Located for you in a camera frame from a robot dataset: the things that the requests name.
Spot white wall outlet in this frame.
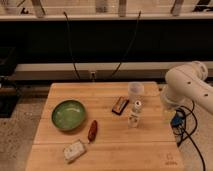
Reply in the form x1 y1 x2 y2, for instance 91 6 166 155
89 71 96 80

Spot right black hanging cable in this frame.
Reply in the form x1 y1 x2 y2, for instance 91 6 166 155
109 10 142 78

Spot blue device on floor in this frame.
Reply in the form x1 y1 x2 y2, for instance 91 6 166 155
170 112 185 127

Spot small clear plastic bottle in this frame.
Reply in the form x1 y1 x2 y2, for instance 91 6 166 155
128 100 142 128

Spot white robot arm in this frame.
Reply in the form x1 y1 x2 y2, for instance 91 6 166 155
160 61 213 115

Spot left black hanging cable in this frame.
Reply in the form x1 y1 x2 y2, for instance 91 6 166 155
62 11 82 81

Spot black orange rectangular box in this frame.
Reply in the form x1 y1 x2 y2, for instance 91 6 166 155
112 96 129 115

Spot red brown oblong object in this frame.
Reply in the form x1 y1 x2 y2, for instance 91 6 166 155
88 120 98 142

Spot black cable on floor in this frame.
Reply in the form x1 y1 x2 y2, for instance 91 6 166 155
173 99 207 171

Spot black hanging cable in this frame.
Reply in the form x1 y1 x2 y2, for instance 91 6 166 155
62 11 82 81
109 10 142 78

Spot white rectangular packet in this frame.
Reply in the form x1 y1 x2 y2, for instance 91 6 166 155
63 140 86 163

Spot green ceramic bowl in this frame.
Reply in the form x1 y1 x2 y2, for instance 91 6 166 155
51 100 86 131

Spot clear plastic cup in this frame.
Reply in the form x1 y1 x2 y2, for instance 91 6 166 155
128 82 144 103

